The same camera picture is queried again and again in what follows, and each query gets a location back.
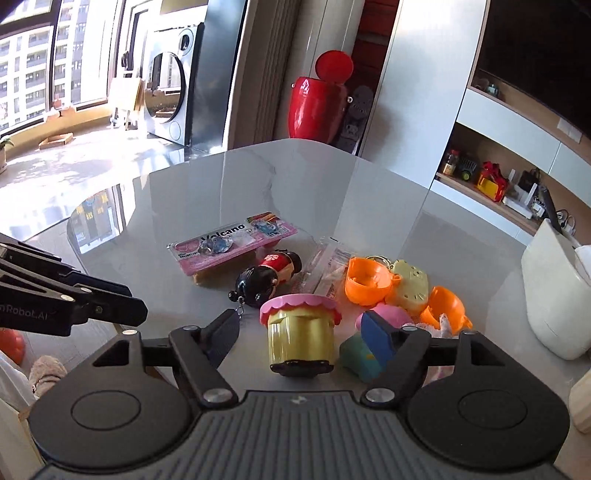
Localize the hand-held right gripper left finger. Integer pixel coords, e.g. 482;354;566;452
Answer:
92;308;241;409

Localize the green toy truck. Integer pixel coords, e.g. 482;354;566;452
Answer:
457;156;481;182

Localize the pink round toy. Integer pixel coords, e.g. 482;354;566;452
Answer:
355;302;414;331

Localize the white router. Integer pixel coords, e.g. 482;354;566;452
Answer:
502;170;546;220

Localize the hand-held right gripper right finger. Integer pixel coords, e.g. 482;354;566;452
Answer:
360;310;509;409

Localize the white wooden shelf unit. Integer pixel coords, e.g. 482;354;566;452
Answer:
434;0;591;243

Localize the flat cardboard box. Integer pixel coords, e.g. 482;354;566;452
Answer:
38;133;75;151

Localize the red trash bin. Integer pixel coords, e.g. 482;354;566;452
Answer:
288;51;354;144

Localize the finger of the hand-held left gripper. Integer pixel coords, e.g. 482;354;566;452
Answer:
0;240;134;301
55;288;149;326

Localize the white rounded container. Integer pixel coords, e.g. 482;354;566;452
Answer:
522;218;591;361

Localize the small wooden easel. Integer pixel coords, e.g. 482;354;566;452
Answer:
108;76;147;133

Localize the teal toy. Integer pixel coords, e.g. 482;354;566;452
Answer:
339;332;384;384

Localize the pink snack packet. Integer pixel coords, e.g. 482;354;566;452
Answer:
167;211;298;287

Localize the clear plastic packet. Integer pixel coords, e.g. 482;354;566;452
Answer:
298;236;354;299

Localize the white cloth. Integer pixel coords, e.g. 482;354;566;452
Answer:
0;355;36;412

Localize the black power strip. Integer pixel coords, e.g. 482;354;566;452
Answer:
336;84;375;156

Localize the orange round object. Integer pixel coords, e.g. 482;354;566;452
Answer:
0;329;25;366

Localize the orange pumpkin shell half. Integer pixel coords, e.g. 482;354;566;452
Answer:
420;286;474;334
345;256;402;306

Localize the cream toy cake piece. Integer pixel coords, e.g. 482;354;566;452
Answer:
369;254;431;311

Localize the black doll keychain red dress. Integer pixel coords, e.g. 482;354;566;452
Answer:
228;249;304;317

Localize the black television screen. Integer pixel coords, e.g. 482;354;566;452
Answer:
478;0;591;136

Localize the yellow red toy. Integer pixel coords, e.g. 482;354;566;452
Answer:
476;161;509;203

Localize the white washing machine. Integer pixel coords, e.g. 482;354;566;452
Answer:
143;22;206;148

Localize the yellow jar toy pink lid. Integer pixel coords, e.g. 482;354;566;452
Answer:
259;294;343;377

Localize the beige fluffy slipper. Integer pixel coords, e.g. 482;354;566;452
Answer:
28;354;69;398

